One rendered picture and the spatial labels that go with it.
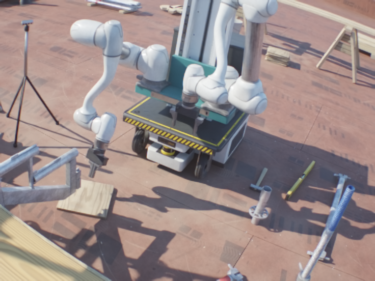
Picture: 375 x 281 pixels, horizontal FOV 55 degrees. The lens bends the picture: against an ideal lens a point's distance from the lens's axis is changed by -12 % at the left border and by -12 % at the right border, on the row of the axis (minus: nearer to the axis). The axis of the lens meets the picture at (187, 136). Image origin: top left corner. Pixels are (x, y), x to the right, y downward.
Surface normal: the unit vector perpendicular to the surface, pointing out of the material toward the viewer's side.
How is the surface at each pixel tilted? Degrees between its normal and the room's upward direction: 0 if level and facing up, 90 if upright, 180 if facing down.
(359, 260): 0
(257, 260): 0
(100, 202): 0
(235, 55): 90
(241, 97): 96
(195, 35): 90
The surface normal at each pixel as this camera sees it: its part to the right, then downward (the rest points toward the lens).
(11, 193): 0.87, 0.36
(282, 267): 0.16, -0.85
